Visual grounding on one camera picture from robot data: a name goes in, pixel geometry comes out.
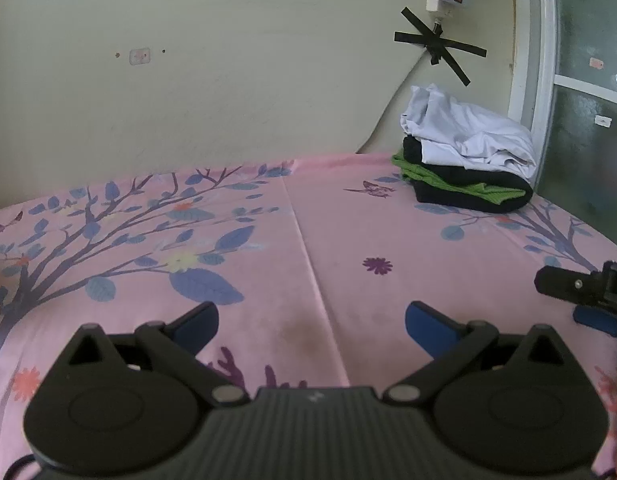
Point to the green garment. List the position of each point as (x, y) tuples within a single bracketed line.
[(423, 172)]

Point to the black garment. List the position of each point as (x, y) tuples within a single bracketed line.
[(453, 201)]

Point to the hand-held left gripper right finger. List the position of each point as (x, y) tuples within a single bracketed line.
[(428, 327)]

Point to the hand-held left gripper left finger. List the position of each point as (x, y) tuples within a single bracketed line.
[(198, 325)]

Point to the white printed t-shirt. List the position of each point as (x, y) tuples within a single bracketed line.
[(468, 135)]

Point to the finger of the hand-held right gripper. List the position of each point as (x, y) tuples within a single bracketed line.
[(598, 320), (563, 284)]

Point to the small pink wall sticker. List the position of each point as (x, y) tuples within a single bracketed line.
[(140, 56)]

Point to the frosted glass window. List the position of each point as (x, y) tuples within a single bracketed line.
[(583, 25)]

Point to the black tape strip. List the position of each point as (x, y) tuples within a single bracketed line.
[(435, 57), (463, 51), (413, 19)]

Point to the pink floral bed sheet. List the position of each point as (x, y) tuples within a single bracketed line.
[(338, 240)]

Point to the small white sticker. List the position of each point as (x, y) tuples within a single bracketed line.
[(602, 121)]

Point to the small orange sticker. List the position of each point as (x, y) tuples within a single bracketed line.
[(596, 63)]

